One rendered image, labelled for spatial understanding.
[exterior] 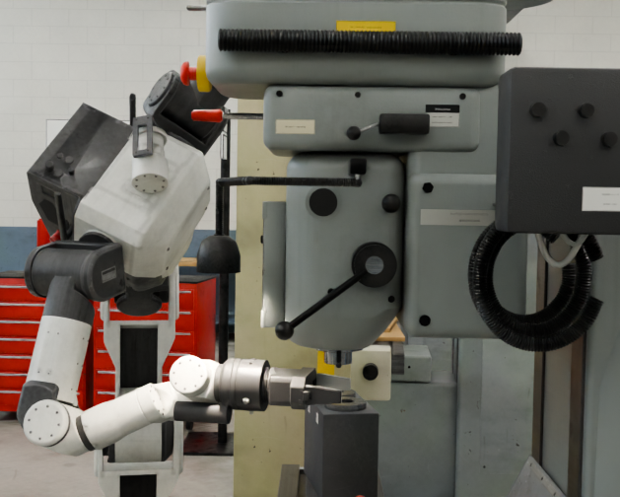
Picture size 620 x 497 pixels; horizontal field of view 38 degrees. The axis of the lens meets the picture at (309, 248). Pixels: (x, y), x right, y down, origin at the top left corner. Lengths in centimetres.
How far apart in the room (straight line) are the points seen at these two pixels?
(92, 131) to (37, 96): 922
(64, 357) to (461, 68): 83
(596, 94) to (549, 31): 981
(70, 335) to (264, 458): 181
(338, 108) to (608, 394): 59
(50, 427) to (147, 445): 54
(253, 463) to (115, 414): 181
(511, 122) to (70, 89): 994
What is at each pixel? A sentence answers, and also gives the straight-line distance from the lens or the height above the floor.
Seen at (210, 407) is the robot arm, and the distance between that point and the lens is 158.
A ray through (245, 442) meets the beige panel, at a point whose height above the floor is 68.
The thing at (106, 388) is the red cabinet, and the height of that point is 27.
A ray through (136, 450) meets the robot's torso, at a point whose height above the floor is 99.
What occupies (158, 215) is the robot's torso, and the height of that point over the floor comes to 152.
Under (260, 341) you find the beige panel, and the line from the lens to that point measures 329.
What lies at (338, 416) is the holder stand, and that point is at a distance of 191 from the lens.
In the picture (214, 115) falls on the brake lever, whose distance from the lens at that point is 163.
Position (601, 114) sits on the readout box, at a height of 167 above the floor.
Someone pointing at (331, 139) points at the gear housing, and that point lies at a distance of 140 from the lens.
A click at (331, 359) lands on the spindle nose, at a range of 152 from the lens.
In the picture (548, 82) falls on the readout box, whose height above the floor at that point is 171.
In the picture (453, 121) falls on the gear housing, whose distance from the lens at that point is 142.
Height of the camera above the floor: 155
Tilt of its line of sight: 3 degrees down
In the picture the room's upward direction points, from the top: 1 degrees clockwise
